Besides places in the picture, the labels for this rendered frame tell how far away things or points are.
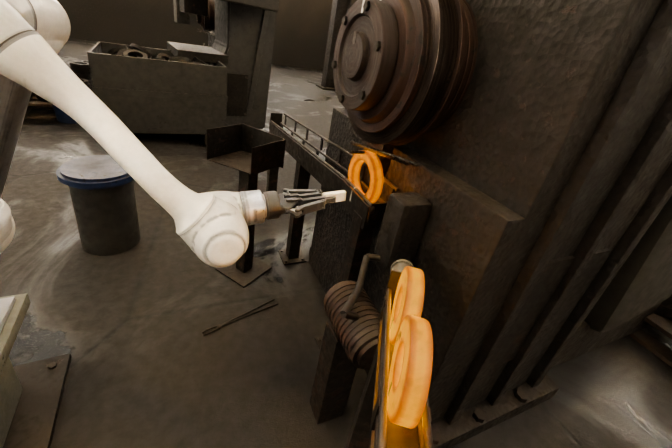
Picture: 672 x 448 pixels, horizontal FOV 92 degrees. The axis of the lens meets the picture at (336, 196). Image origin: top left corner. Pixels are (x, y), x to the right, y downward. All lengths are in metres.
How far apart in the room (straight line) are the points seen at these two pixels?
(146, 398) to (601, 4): 1.56
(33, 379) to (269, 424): 0.77
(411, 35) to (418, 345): 0.65
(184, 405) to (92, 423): 0.25
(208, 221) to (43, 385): 0.98
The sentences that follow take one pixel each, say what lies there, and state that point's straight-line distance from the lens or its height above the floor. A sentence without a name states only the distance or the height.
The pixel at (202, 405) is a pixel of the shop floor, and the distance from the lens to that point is 1.36.
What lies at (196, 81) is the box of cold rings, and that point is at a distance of 3.26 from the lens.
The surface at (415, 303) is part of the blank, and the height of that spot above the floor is 0.76.
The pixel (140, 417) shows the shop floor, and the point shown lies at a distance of 1.37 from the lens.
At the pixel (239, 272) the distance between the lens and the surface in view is 1.77.
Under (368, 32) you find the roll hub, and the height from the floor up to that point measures 1.18.
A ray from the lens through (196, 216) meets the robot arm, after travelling 0.67.
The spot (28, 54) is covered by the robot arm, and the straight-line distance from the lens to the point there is 0.82.
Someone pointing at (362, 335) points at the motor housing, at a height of 0.52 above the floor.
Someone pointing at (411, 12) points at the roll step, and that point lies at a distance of 0.88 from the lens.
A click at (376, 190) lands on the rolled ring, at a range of 1.02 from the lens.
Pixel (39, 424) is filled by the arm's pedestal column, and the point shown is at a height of 0.02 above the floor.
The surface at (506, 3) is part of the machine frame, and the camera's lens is 0.93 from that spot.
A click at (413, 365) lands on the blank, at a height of 0.78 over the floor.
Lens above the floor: 1.16
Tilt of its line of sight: 26 degrees down
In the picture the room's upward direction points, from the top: 10 degrees clockwise
